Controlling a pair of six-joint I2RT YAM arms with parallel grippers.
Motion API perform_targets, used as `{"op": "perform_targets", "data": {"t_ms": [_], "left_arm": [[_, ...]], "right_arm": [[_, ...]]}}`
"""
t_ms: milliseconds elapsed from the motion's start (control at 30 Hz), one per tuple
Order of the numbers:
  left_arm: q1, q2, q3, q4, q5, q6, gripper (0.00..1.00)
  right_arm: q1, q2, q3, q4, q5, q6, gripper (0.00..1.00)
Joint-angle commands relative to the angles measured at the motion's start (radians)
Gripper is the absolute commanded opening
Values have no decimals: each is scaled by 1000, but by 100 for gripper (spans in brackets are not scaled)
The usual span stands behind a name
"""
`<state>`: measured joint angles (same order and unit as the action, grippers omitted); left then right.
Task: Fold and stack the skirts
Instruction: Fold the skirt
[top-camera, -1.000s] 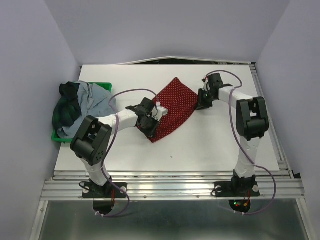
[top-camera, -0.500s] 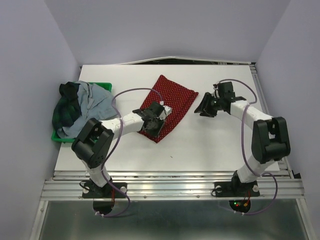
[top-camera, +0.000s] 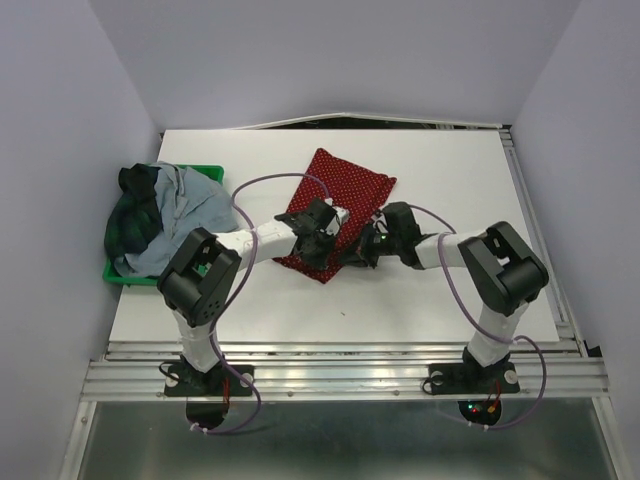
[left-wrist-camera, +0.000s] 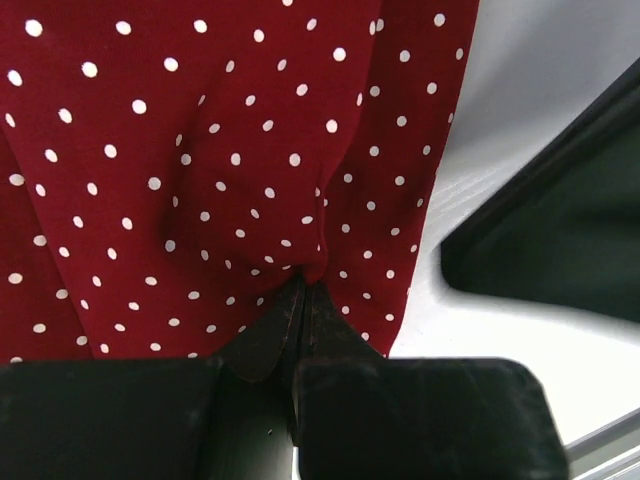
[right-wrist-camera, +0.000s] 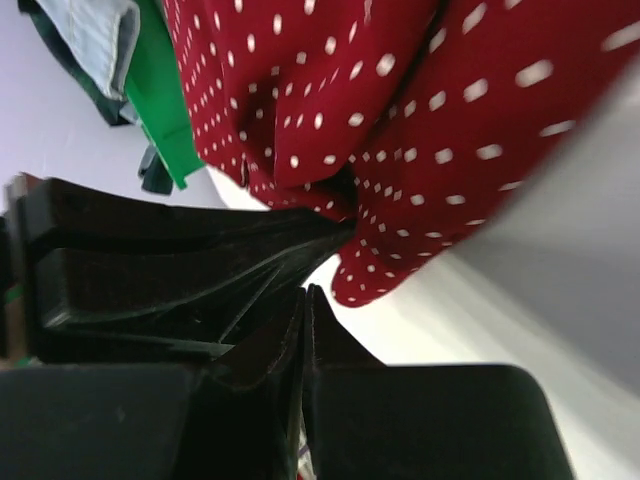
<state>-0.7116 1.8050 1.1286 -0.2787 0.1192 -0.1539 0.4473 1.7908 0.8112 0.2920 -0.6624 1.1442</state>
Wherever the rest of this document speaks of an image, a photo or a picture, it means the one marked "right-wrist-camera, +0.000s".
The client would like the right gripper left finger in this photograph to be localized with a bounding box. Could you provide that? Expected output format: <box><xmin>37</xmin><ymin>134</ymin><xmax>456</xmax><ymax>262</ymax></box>
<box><xmin>1</xmin><ymin>290</ymin><xmax>305</xmax><ymax>479</ymax></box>

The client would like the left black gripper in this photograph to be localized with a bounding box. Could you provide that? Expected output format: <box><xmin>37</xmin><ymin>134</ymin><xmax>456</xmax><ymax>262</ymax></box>
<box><xmin>1</xmin><ymin>172</ymin><xmax>40</xmax><ymax>363</ymax></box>

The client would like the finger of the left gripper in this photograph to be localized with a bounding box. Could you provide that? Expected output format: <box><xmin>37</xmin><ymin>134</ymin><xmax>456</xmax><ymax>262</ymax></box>
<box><xmin>19</xmin><ymin>178</ymin><xmax>354</xmax><ymax>259</ymax></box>
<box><xmin>34</xmin><ymin>234</ymin><xmax>345</xmax><ymax>363</ymax></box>

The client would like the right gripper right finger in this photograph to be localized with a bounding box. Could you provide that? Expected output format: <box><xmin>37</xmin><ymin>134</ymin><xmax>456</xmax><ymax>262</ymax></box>
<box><xmin>303</xmin><ymin>285</ymin><xmax>573</xmax><ymax>479</ymax></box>

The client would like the red polka dot skirt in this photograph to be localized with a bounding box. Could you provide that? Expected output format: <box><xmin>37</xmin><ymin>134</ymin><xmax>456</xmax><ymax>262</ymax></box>
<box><xmin>163</xmin><ymin>0</ymin><xmax>639</xmax><ymax>308</ymax></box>

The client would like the green plastic bin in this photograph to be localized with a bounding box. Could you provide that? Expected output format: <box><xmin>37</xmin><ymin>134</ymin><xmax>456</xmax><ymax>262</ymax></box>
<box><xmin>125</xmin><ymin>1</ymin><xmax>204</xmax><ymax>190</ymax></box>

